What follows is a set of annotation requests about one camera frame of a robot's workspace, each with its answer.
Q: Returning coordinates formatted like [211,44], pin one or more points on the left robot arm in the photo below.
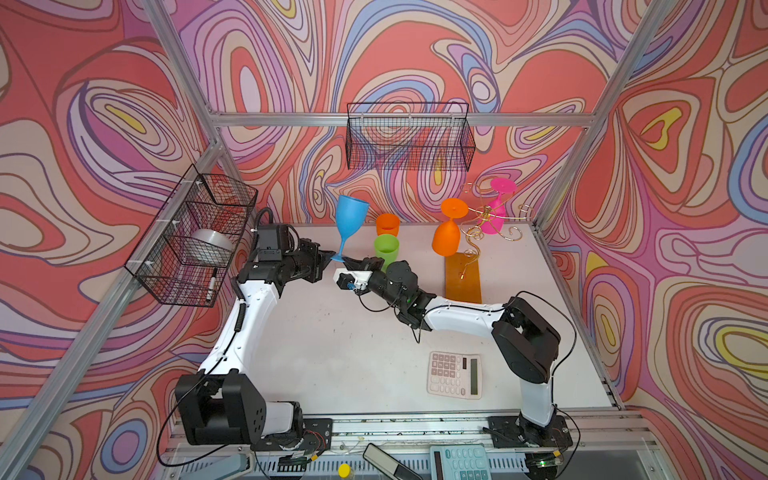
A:
[220,403]

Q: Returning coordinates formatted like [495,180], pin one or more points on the teal calculator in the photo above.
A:
[459,462]

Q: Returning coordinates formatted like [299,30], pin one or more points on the black phone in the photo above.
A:
[388,465]

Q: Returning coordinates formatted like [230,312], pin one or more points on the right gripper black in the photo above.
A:
[365,265]

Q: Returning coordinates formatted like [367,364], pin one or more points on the orange wine glass front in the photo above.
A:
[387,224]

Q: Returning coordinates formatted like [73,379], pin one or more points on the silver tape roll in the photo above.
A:
[214,238]

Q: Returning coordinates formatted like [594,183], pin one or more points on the orange wine glass rear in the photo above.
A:
[447,236]

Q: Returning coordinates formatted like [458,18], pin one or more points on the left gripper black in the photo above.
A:
[319,258]

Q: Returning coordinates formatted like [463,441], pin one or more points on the orange wine glass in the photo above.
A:
[387,224]
[447,236]

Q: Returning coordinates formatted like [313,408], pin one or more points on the black wire basket left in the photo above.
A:
[172,266]

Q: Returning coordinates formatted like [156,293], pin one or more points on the marker pen in basket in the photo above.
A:
[212,285]

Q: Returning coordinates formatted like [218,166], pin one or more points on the blue wine glass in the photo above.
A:
[350,216]

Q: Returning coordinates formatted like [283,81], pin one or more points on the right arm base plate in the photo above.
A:
[518,432]

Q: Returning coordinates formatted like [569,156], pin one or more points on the black wire basket back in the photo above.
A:
[409,136]

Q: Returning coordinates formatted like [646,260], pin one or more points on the black wire basket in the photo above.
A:
[409,136]
[172,266]

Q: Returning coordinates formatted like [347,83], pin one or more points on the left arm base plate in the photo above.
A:
[315,436]

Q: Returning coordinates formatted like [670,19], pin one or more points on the pink calculator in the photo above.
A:
[454,375]

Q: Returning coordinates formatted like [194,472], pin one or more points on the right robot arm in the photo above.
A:
[527,342]

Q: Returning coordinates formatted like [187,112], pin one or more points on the gold wire rack wooden base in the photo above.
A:
[462,272]

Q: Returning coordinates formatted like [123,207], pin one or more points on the green wine glass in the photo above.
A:
[387,248]

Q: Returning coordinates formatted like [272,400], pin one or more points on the magenta wine glass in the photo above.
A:
[495,214]

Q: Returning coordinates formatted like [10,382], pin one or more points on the yellow small ball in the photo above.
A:
[344,471]

